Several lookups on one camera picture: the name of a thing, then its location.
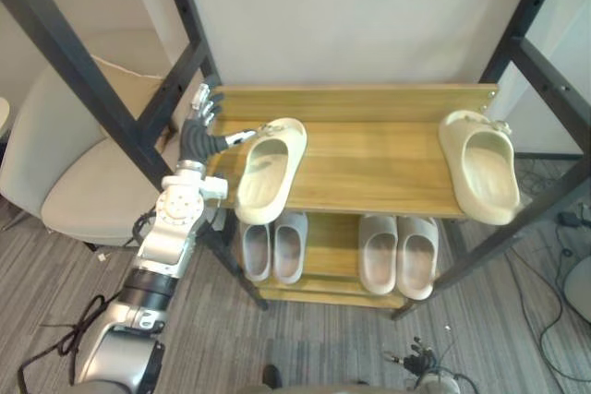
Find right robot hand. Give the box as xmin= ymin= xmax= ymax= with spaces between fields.
xmin=381 ymin=335 xmax=440 ymax=376

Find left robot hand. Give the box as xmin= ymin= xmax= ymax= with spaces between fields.
xmin=177 ymin=83 xmax=259 ymax=163

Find cream foam slipper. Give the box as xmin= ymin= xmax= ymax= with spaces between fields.
xmin=235 ymin=117 xmax=308 ymax=226
xmin=437 ymin=108 xmax=523 ymax=226

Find narrow wooden rack shelf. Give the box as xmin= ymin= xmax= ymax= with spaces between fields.
xmin=237 ymin=211 xmax=416 ymax=311

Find wide wooden rack shelf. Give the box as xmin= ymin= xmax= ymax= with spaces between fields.
xmin=201 ymin=83 xmax=501 ymax=221

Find beige foam slipper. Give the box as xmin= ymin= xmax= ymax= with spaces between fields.
xmin=396 ymin=215 xmax=440 ymax=301
xmin=358 ymin=214 xmax=400 ymax=296

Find grey foam slipper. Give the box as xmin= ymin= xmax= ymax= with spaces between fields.
xmin=272 ymin=211 xmax=309 ymax=286
xmin=240 ymin=222 xmax=273 ymax=282

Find beige upholstered chair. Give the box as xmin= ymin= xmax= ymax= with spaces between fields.
xmin=0 ymin=29 xmax=188 ymax=248

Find white round base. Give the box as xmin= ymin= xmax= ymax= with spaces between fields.
xmin=564 ymin=257 xmax=591 ymax=322

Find black power adapter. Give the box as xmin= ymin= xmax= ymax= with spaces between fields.
xmin=557 ymin=210 xmax=584 ymax=229

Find long thin floor cable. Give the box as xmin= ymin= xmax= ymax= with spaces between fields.
xmin=505 ymin=245 xmax=591 ymax=384

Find black metal rack frame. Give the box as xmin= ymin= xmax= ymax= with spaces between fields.
xmin=0 ymin=0 xmax=591 ymax=321

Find tangled dark floor cables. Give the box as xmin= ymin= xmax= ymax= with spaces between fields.
xmin=514 ymin=157 xmax=585 ymax=213

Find black knotted floor cable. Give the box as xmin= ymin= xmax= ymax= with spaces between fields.
xmin=17 ymin=293 xmax=122 ymax=386

